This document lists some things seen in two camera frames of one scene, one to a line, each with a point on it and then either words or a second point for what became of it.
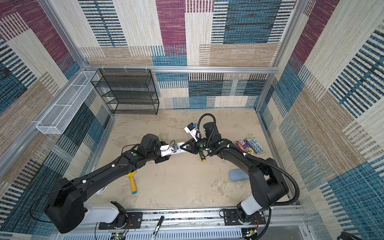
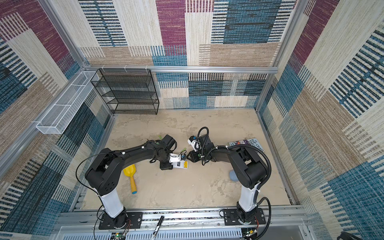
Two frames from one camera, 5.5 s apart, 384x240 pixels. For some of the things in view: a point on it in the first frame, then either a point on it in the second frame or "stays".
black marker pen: x=157 y=227 stays
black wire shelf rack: x=127 y=91 stays
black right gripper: x=193 y=145 → x=192 y=154
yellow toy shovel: x=133 y=182 stays
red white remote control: x=176 y=149 → x=183 y=164
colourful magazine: x=251 y=146 stays
